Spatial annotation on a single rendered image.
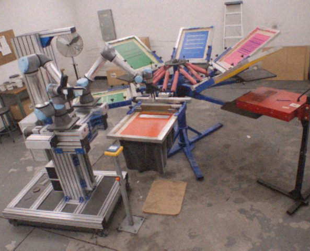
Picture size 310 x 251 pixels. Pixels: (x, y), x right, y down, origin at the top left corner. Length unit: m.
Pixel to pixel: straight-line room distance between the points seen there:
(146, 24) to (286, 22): 3.27
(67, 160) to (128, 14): 5.23
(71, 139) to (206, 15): 5.08
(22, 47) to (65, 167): 1.26
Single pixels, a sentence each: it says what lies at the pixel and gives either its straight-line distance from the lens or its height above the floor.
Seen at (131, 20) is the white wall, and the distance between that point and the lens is 7.53.
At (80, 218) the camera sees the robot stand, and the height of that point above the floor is 0.22.
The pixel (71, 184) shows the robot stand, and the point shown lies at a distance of 3.18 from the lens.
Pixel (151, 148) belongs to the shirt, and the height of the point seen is 0.81.
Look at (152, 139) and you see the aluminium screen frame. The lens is 2.53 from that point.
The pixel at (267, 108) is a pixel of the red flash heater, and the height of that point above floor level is 1.10.
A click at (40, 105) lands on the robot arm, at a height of 1.50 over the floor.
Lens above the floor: 2.21
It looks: 27 degrees down
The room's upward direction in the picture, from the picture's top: 9 degrees counter-clockwise
